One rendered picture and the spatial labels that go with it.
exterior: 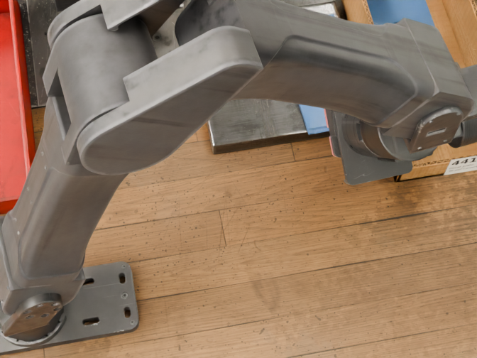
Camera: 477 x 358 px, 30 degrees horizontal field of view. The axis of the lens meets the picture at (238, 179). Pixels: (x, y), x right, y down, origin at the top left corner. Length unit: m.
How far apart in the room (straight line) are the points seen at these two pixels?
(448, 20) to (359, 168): 0.29
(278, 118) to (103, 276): 0.25
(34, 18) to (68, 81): 0.51
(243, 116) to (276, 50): 0.42
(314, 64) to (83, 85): 0.14
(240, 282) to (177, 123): 0.39
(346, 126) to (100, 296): 0.29
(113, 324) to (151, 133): 0.37
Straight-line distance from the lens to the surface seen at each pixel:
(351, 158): 0.83
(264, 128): 0.94
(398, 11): 1.05
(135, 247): 0.90
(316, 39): 0.56
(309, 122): 0.94
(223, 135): 0.93
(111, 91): 0.52
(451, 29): 1.06
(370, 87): 0.61
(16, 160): 0.95
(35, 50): 1.03
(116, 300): 0.88
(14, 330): 0.80
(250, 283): 0.89
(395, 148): 0.74
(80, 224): 0.66
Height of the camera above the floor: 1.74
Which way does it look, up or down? 64 degrees down
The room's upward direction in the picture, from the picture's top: 5 degrees clockwise
